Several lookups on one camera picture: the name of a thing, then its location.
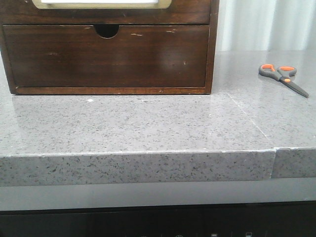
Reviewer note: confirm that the wooden drawer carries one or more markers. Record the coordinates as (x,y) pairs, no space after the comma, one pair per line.
(137,56)
(179,12)

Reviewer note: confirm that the white drawer handle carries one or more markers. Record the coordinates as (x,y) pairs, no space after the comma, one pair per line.
(101,1)

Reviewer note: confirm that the grey orange scissors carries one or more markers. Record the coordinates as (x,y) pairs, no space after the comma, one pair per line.
(282,74)

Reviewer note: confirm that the dark wooden drawer cabinet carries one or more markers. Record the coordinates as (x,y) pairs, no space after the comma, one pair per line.
(109,31)

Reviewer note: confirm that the black appliance under counter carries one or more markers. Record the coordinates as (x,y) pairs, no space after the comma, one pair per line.
(273,219)

